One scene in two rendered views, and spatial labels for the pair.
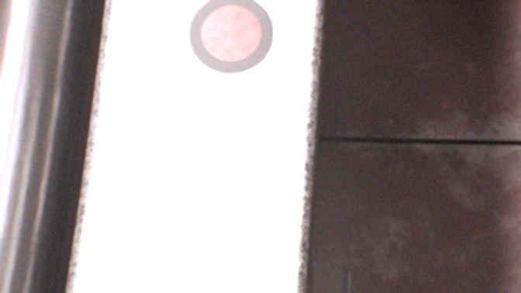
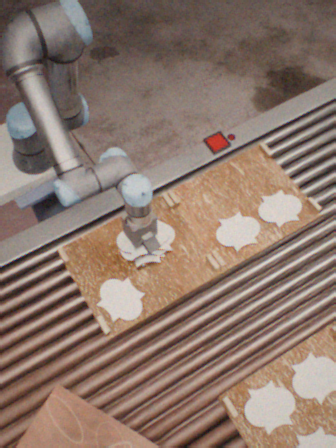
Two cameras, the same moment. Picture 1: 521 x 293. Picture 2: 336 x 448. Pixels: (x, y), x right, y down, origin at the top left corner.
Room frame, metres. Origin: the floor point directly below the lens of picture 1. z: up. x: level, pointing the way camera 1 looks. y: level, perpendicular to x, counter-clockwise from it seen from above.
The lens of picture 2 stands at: (1.15, 0.65, 2.34)
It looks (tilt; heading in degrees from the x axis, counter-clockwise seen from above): 62 degrees down; 225
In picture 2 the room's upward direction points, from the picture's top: 1 degrees clockwise
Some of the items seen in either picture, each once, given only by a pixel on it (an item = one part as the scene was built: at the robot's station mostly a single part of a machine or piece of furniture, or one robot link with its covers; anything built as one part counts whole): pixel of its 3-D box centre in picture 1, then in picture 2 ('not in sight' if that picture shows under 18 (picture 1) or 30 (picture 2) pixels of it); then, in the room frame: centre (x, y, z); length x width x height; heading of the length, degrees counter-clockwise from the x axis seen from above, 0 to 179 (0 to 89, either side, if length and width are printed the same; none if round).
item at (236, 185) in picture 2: not in sight; (242, 204); (0.36, 0.23, 0.93); 0.41 x 0.35 x 0.02; 167
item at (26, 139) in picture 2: not in sight; (28, 126); (0.73, -0.42, 1.08); 0.13 x 0.12 x 0.14; 166
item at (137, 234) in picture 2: not in sight; (143, 230); (0.73, 0.14, 1.10); 0.12 x 0.09 x 0.16; 81
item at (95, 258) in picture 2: not in sight; (138, 261); (0.76, 0.14, 0.93); 0.41 x 0.35 x 0.02; 168
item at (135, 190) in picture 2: not in sight; (137, 195); (0.72, 0.11, 1.26); 0.09 x 0.08 x 0.11; 76
